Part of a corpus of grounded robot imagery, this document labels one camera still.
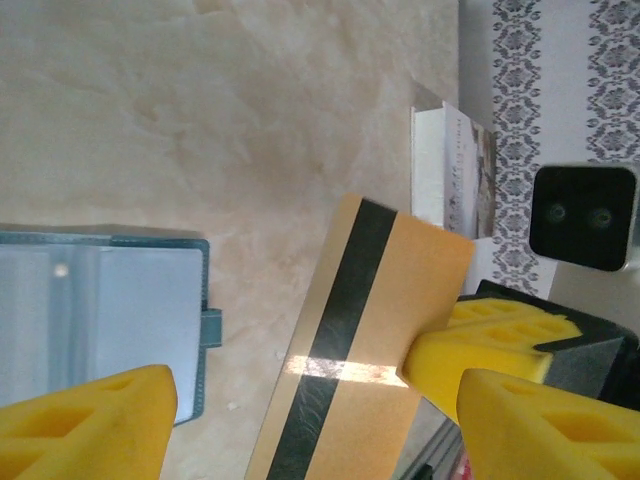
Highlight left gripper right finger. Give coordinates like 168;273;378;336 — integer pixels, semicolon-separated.
457;368;640;480

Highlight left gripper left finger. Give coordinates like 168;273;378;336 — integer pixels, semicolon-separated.
0;364;179;480

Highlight gold card black stripe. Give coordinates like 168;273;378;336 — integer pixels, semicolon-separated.
244;193;476;480

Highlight teal leather card holder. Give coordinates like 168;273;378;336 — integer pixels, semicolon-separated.
0;223;224;427

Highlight white cover book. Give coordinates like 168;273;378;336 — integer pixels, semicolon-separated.
410;99;500;242

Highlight aluminium side rail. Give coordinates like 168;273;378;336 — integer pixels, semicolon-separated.
404;399;469;480

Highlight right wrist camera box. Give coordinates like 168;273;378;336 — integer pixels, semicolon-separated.
528;162;640;274

